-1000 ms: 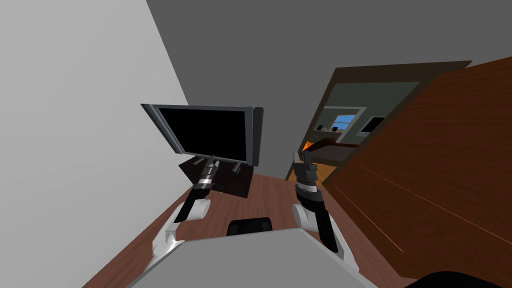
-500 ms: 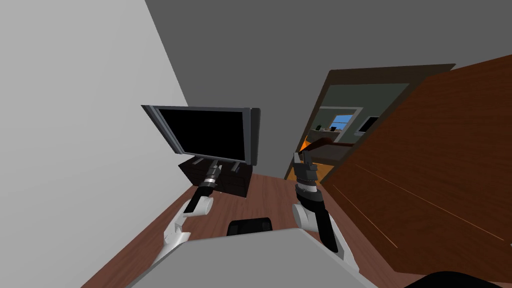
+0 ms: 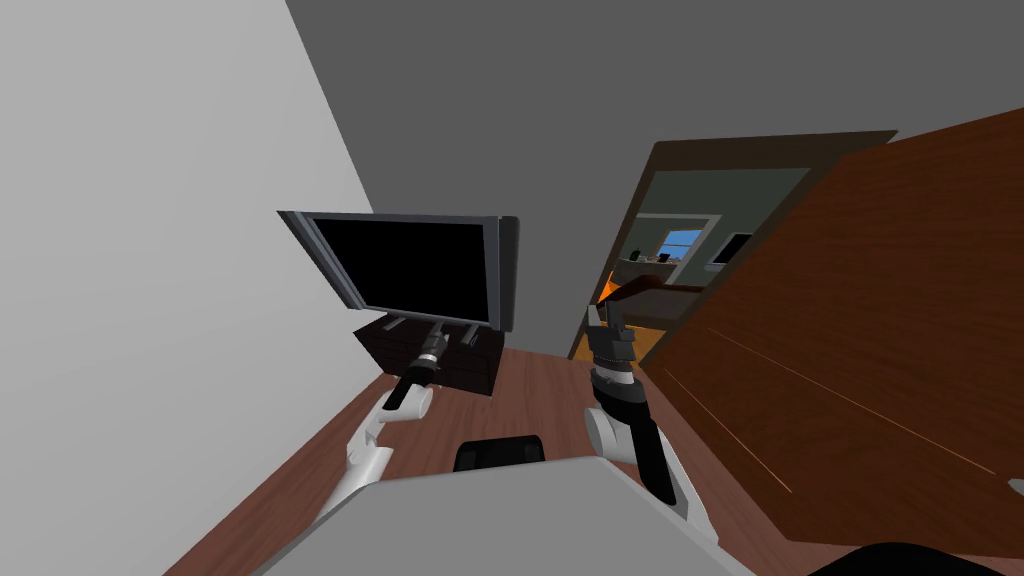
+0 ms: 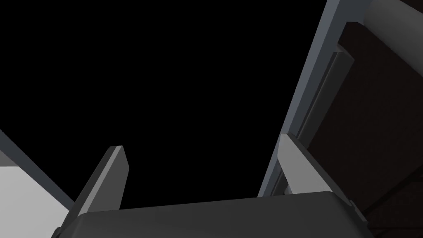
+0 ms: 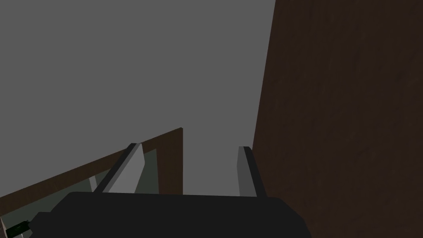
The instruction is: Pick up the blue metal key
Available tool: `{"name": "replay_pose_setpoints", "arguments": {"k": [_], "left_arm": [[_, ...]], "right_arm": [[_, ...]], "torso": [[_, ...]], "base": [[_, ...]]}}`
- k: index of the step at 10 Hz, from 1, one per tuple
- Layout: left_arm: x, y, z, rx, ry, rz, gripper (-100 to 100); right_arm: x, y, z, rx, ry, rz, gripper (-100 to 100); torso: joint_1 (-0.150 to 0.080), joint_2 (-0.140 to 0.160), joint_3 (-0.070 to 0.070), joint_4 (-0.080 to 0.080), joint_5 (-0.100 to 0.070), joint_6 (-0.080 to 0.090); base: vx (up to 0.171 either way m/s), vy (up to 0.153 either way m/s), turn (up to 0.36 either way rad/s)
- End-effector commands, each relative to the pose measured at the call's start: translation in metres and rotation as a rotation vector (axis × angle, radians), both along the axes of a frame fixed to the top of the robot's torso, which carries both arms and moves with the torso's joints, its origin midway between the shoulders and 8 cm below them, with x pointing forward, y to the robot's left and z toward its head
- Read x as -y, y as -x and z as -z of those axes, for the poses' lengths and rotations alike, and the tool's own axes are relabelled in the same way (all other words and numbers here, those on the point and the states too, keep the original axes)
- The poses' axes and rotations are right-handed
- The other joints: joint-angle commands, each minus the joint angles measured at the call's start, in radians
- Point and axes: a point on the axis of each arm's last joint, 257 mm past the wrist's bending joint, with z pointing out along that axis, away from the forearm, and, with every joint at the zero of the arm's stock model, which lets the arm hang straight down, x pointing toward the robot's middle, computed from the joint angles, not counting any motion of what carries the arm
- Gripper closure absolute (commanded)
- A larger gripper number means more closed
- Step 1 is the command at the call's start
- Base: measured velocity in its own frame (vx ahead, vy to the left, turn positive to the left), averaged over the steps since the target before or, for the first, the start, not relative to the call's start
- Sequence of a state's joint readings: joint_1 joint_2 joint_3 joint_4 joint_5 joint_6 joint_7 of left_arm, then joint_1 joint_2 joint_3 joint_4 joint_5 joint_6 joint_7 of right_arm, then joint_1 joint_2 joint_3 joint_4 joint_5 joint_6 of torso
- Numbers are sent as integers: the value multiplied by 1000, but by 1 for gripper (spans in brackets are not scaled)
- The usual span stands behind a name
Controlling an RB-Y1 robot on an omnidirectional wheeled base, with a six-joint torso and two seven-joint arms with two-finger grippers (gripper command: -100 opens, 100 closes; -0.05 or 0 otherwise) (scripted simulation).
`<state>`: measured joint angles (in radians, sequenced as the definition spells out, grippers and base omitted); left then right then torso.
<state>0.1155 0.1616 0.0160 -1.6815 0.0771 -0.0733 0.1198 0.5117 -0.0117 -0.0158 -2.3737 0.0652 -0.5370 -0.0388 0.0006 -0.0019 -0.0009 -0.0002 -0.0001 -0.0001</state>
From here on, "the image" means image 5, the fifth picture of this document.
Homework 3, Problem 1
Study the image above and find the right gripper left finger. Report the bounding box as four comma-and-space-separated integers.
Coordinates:
93, 143, 145, 194

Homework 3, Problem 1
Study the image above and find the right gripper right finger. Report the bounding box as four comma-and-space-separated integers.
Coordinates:
237, 145, 267, 198

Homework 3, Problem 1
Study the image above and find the dark brown wooden door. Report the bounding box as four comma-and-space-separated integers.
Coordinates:
252, 0, 423, 238

